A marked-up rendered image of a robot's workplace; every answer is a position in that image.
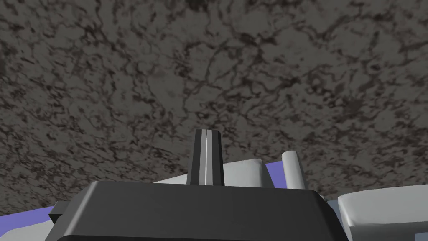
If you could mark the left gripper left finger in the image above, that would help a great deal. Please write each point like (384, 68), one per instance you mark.
(197, 160)

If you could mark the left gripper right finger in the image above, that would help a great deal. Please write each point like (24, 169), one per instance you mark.
(214, 160)

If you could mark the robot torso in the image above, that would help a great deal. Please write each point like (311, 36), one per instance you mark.
(384, 207)

